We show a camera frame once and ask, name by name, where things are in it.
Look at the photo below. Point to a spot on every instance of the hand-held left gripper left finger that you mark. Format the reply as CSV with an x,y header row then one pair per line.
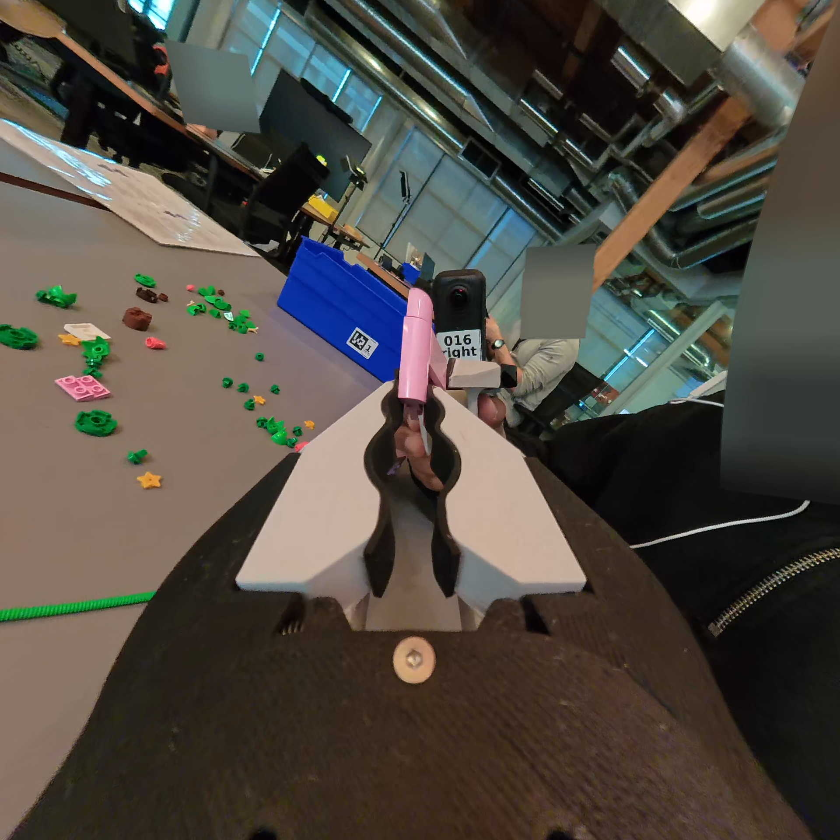
x,y
308,525

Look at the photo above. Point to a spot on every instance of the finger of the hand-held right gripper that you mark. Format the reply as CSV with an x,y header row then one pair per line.
x,y
472,376
425,430

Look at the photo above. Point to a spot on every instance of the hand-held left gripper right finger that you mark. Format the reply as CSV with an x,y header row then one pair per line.
x,y
512,525

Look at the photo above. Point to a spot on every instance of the pink brick block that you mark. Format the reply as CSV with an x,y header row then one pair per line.
x,y
415,354

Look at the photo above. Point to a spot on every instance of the person's right hand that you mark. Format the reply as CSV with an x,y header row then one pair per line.
x,y
420,459

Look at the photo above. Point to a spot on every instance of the open laptop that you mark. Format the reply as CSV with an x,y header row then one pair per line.
x,y
428,266

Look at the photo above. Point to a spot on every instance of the wooden top office desk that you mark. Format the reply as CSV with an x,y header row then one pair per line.
x,y
387,275
131,98
341,229

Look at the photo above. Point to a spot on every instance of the green spiky leaf piece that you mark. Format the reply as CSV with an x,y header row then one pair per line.
x,y
95,349
58,298
275,428

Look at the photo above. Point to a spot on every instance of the black light stand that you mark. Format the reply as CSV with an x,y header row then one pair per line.
x,y
403,187
358,174

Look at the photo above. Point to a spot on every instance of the blue plastic bin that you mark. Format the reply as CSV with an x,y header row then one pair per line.
x,y
328,308

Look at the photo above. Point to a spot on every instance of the yellow plastic bin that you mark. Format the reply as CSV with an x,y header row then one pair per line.
x,y
321,208

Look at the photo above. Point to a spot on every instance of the scattered small green clips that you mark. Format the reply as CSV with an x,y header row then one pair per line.
x,y
138,457

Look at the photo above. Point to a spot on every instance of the black office chair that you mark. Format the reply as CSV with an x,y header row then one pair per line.
x,y
289,190

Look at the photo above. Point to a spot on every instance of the large black monitor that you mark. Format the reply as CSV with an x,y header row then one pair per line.
x,y
315,131

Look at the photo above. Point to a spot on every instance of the pile of green leaf pieces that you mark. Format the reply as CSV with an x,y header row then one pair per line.
x,y
216,300

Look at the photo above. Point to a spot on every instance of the pink two-stud plate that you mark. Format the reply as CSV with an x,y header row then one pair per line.
x,y
71,389
97,386

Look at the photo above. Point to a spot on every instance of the green flexible rod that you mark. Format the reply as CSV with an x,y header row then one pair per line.
x,y
65,607

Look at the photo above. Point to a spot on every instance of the brown round brick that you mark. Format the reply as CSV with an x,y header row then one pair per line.
x,y
136,319

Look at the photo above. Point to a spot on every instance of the person's black jacket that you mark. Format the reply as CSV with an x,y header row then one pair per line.
x,y
754,656

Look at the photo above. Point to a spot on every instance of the dark brown lumpy piece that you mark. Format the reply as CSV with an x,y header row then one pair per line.
x,y
147,296

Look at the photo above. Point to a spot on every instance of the white square tile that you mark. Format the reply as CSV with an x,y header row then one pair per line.
x,y
86,331

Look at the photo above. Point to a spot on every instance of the paper instruction sheet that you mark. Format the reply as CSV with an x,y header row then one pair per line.
x,y
131,190

